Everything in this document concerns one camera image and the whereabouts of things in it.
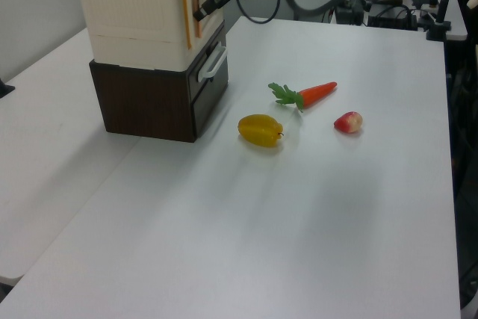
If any black bracket on side table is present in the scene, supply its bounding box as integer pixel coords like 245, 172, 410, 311
0, 77, 16, 100

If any dark brown drawer unit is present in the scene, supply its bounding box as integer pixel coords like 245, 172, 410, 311
88, 22, 229, 144

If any red toy wax apple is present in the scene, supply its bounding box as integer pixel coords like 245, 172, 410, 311
333, 111, 364, 134

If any white drawer handle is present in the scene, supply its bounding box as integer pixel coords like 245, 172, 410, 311
196, 45, 228, 83

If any yellow toy starfruit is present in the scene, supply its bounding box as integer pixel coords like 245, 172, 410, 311
238, 114, 285, 148

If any black camera stand with clamp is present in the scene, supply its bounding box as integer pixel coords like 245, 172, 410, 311
425, 0, 453, 42

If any orange toy carrot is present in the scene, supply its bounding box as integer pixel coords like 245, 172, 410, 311
267, 81, 338, 113

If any cream plastic cabinet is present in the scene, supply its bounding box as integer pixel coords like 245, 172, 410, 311
71, 0, 226, 72

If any black electronics box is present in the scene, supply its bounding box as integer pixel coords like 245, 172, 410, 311
335, 0, 420, 31

